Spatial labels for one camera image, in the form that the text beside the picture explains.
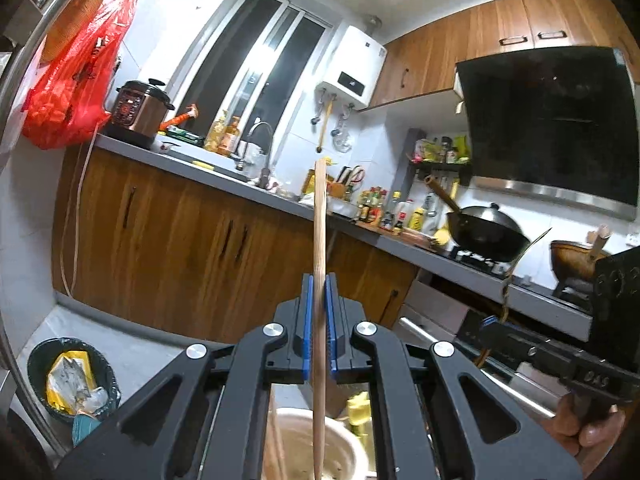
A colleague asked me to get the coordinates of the amber oil bottle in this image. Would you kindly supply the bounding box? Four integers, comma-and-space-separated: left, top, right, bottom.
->
217, 116, 240, 156

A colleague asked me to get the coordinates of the black trash bin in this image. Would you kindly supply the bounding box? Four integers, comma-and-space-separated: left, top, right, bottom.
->
27, 337, 122, 426

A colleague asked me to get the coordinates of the knife block with scissors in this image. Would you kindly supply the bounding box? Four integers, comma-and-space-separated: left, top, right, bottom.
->
329, 165, 366, 202

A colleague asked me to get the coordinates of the white water heater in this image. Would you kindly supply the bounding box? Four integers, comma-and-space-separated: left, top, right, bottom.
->
316, 25, 387, 110

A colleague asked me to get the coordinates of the yellow oil bottle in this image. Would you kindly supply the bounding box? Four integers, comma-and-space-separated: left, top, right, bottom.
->
204, 110, 227, 152

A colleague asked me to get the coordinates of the patterned teal quilted table cloth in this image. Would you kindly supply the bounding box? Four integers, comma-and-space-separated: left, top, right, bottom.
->
72, 412, 101, 448

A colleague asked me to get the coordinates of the person's right hand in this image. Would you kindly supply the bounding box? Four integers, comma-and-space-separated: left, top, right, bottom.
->
541, 393, 626, 479

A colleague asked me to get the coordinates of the black range hood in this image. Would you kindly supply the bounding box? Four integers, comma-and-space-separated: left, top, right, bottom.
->
457, 47, 639, 221

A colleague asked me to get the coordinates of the kitchen faucet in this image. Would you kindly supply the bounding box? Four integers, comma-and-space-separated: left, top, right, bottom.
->
235, 120, 274, 191

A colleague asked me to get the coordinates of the black wok with handle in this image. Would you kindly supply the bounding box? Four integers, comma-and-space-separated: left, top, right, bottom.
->
424, 177, 529, 262

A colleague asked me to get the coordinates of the large yellow oil jug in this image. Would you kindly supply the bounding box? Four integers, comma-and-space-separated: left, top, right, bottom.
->
300, 157, 333, 196

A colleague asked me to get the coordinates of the white floral ceramic utensil holder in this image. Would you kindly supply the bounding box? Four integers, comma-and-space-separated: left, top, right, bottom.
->
261, 406, 379, 480

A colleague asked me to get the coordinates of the red plastic bag hanging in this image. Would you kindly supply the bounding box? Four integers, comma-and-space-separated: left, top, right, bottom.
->
22, 0, 138, 150

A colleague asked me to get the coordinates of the built-in oven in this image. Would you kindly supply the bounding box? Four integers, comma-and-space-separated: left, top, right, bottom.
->
380, 278, 566, 418

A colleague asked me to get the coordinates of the electric pressure cooker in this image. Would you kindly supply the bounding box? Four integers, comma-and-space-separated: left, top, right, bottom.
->
102, 78, 175, 150

